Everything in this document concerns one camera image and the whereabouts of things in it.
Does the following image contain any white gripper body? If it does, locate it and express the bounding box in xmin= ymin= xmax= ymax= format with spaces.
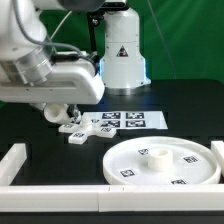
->
xmin=0 ymin=61 xmax=105 ymax=104

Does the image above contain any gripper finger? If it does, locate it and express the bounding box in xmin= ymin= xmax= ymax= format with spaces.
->
xmin=68 ymin=104 xmax=81 ymax=122
xmin=31 ymin=103 xmax=46 ymax=114

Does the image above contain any white round table top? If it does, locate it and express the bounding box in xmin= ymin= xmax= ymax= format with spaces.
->
xmin=103 ymin=136 xmax=221 ymax=185

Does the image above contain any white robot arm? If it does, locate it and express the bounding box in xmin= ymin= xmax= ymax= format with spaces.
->
xmin=0 ymin=0 xmax=150 ymax=124

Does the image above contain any white cross-shaped table base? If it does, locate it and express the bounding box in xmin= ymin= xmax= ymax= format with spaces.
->
xmin=58 ymin=115 xmax=116 ymax=145

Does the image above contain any white sheet with markers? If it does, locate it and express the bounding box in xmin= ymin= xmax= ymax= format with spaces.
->
xmin=86 ymin=111 xmax=168 ymax=130

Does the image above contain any white left fence bar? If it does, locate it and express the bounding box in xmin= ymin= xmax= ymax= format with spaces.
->
xmin=0 ymin=143 xmax=27 ymax=186

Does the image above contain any white front fence bar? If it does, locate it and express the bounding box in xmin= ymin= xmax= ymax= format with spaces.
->
xmin=0 ymin=184 xmax=224 ymax=212

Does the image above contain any black cable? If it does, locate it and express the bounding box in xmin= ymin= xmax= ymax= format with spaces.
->
xmin=13 ymin=0 xmax=101 ymax=68

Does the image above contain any white cable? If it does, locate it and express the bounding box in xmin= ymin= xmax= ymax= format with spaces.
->
xmin=49 ymin=9 xmax=74 ymax=41

